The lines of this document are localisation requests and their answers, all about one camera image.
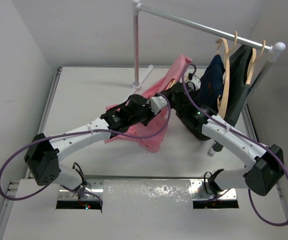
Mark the navy blue garment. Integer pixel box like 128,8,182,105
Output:
198,54,225,111

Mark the pink t shirt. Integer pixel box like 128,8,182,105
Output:
104,52,193,154

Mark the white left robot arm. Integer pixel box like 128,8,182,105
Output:
24,94,167,190

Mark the white metal clothes rack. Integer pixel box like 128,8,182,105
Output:
131,0,286,157

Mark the dark green garment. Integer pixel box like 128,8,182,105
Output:
177,44,254,142

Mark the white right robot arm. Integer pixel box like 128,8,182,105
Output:
150,83,285,196

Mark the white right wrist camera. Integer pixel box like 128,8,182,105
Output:
188,75,201,92

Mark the beige hanger with green garment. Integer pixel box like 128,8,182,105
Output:
246,40,266,85

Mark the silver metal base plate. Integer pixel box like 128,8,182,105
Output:
56,176,239,210

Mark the beige plastic hanger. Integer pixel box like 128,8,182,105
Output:
165,78,177,90

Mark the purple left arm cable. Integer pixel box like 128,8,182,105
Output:
0,92,172,208

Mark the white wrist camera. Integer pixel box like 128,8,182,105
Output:
149,96,168,115
188,75,201,92

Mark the beige hanger with blue garment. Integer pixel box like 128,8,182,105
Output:
215,31,238,119

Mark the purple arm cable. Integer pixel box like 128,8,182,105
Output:
182,63,288,227
0,92,172,208

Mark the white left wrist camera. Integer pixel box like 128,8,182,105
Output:
149,96,168,115

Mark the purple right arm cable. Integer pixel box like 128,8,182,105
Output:
182,63,288,227

